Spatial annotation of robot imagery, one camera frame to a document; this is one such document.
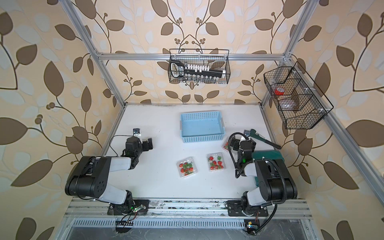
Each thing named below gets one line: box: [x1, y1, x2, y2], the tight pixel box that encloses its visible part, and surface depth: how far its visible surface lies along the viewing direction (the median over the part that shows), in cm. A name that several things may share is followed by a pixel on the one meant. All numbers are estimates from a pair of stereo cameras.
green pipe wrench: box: [249, 129, 282, 150], surface depth 101 cm
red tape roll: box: [274, 87, 285, 95], surface depth 84 cm
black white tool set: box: [169, 60, 226, 82], surface depth 86 cm
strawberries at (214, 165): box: [208, 155, 224, 170], surface depth 90 cm
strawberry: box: [179, 161, 194, 176], surface depth 88 cm
